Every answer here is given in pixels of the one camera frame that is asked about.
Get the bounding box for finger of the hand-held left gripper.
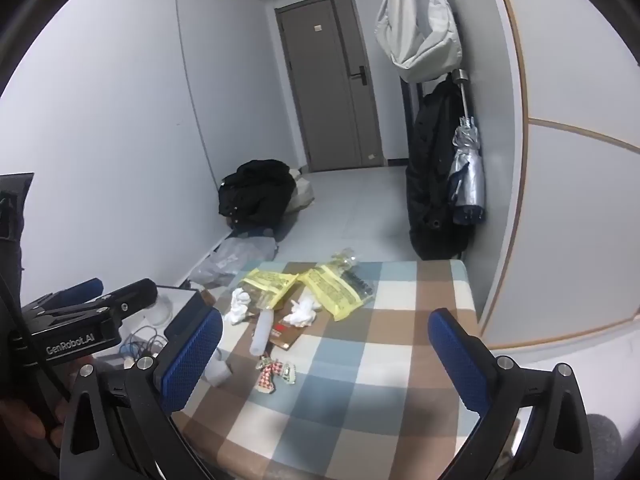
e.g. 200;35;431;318
50;277;105;306
22;279;159;320

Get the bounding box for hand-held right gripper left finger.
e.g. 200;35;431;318
59;305;224;480

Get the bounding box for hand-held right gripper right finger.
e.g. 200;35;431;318
427;307;593;480

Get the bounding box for white tissue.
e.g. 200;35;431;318
223;287;252;326
289;297;321;329

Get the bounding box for red checked candy wrapper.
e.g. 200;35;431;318
254;355;282;394

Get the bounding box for brown red paper packet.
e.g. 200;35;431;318
269;302;313;350

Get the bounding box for yellow label snack packet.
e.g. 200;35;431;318
240;267;301;312
297;248;377;322

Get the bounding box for white shoulder bag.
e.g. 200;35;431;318
375;0;462;84

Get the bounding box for person's left hand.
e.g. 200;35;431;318
0;355;96;443

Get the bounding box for navy blue box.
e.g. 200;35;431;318
164;291;217;341

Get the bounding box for small white table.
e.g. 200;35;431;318
105;284;201;361

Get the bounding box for checked blanket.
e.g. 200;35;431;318
172;259;521;480

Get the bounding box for grey plastic parcel bag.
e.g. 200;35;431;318
189;235;278;291

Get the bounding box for black clothes pile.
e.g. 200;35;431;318
217;159;298;233

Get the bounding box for silver folding umbrella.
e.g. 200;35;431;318
447;67;487;226

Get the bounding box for white wardrobe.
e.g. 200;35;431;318
465;0;640;356

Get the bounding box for black hanging jacket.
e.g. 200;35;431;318
406;80;474;261

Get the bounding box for beige bag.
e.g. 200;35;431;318
287;167;315;212

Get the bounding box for grey door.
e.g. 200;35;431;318
274;0;387;173

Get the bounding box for tangled cables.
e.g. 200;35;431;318
120;327;169;362

